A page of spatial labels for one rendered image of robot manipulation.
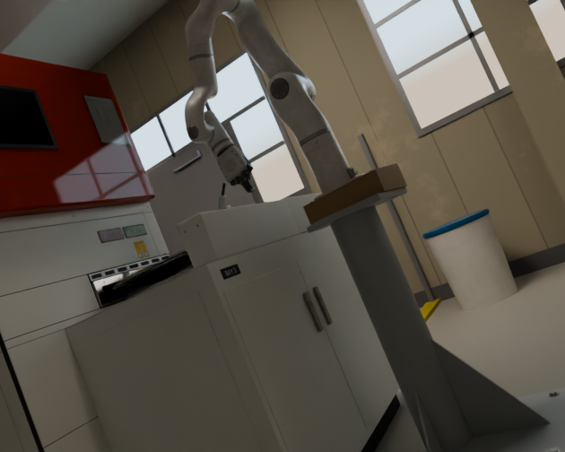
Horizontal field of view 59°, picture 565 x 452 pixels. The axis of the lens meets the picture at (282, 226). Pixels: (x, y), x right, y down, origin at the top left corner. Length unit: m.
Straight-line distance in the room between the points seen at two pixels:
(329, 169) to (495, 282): 2.01
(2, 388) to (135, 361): 0.40
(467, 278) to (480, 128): 1.17
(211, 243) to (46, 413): 0.71
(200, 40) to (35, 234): 0.87
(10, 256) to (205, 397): 0.76
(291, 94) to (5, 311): 1.09
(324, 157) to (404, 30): 2.63
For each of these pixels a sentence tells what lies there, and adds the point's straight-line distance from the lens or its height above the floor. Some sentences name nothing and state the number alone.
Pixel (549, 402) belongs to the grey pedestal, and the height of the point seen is 0.02.
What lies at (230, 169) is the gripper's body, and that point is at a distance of 1.80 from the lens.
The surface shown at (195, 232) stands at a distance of 1.44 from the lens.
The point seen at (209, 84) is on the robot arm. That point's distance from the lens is 1.86.
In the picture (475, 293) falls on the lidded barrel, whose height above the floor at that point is 0.10.
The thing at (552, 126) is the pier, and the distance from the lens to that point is 3.83.
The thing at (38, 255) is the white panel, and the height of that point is 1.08.
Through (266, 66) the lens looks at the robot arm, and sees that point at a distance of 1.78.
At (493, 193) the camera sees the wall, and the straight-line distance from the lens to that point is 3.98.
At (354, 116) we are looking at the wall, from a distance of 4.22.
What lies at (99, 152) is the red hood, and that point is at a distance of 2.15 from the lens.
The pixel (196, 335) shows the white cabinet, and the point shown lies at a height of 0.65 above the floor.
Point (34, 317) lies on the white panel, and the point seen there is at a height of 0.88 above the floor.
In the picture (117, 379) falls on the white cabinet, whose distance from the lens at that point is 1.69.
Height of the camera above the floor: 0.73
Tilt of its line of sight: 4 degrees up
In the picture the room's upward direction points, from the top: 23 degrees counter-clockwise
